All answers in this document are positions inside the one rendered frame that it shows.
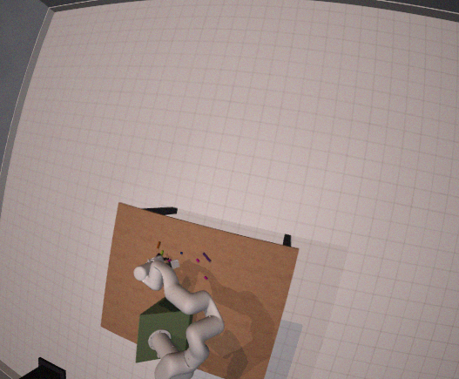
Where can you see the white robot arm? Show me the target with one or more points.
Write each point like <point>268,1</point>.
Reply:
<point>182,364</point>

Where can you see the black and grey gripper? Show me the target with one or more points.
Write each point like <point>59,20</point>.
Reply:
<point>159,258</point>

